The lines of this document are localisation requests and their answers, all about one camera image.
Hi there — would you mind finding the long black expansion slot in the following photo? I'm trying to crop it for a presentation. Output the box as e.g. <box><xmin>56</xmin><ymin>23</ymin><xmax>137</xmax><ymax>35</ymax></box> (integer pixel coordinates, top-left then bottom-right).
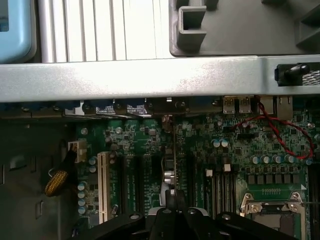
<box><xmin>186</xmin><ymin>153</ymin><xmax>199</xmax><ymax>210</ymax></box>

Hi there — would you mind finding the black RAM slot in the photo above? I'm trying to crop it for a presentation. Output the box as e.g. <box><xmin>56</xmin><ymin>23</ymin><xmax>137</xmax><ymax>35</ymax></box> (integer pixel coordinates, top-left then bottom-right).
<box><xmin>219</xmin><ymin>163</ymin><xmax>237</xmax><ymax>216</ymax></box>
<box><xmin>307</xmin><ymin>164</ymin><xmax>320</xmax><ymax>240</ymax></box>

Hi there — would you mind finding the white expansion slot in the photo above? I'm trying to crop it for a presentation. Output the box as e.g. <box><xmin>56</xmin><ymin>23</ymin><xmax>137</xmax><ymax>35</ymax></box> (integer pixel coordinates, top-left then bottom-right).
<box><xmin>96</xmin><ymin>150</ymin><xmax>111</xmax><ymax>225</ymax></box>

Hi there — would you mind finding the CPU socket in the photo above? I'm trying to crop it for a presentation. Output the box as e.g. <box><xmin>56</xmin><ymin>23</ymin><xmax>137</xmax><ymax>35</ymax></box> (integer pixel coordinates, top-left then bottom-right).
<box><xmin>239</xmin><ymin>191</ymin><xmax>310</xmax><ymax>240</ymax></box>

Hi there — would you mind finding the green Dell motherboard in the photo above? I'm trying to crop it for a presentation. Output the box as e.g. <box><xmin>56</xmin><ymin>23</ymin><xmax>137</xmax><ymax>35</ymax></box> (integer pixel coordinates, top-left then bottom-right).
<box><xmin>63</xmin><ymin>98</ymin><xmax>320</xmax><ymax>240</ymax></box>

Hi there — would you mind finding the open grey PC case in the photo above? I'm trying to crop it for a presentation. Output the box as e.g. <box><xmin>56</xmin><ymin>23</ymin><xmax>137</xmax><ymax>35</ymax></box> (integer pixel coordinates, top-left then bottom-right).
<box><xmin>0</xmin><ymin>55</ymin><xmax>320</xmax><ymax>240</ymax></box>

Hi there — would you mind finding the black case peg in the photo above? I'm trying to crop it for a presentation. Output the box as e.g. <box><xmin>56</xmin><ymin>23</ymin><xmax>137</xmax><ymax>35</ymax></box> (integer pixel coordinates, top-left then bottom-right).
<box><xmin>274</xmin><ymin>62</ymin><xmax>320</xmax><ymax>88</ymax></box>

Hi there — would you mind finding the grey printed parts rack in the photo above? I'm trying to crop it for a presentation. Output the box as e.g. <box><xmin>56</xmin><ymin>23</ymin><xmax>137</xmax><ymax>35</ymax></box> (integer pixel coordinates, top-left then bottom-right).
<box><xmin>169</xmin><ymin>0</ymin><xmax>320</xmax><ymax>58</ymax></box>

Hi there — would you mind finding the light blue rounded object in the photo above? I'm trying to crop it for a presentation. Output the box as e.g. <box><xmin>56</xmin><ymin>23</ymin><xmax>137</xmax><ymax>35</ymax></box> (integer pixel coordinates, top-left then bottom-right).
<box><xmin>0</xmin><ymin>0</ymin><xmax>38</xmax><ymax>65</ymax></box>

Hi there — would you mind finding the black yellow braided cable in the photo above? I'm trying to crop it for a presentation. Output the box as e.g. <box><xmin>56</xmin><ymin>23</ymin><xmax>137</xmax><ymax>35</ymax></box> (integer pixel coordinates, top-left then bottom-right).
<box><xmin>44</xmin><ymin>139</ymin><xmax>88</xmax><ymax>199</ymax></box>

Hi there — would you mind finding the red black twisted wire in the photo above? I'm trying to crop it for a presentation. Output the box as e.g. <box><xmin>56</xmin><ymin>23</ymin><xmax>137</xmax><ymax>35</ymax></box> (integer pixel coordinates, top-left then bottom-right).
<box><xmin>229</xmin><ymin>101</ymin><xmax>316</xmax><ymax>161</ymax></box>

